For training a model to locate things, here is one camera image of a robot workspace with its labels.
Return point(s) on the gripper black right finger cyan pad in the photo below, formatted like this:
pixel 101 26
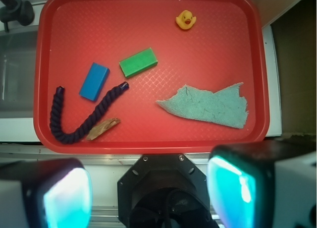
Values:
pixel 268 184

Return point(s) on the grey sink faucet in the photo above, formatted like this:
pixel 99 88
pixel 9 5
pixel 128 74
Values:
pixel 16 10

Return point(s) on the brown cardboard panel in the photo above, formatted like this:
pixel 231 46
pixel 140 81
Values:
pixel 290 36

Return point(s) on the green wooden block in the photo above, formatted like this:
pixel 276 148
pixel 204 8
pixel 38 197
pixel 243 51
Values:
pixel 138 63

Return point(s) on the yellow rubber duck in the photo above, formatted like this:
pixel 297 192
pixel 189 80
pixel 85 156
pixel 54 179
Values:
pixel 185 20

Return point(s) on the grey sink basin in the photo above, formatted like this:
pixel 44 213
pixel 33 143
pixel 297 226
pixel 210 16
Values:
pixel 17 74

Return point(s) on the small driftwood piece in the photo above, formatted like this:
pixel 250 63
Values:
pixel 101 128

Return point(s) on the light blue cloth rag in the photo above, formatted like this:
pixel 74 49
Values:
pixel 225 107

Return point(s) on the red plastic tray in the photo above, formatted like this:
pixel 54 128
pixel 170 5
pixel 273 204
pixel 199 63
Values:
pixel 224 47

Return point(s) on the blue wooden block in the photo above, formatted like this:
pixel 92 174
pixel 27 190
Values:
pixel 94 82

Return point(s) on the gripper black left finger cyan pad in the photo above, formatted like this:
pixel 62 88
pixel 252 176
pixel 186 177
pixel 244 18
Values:
pixel 45 194

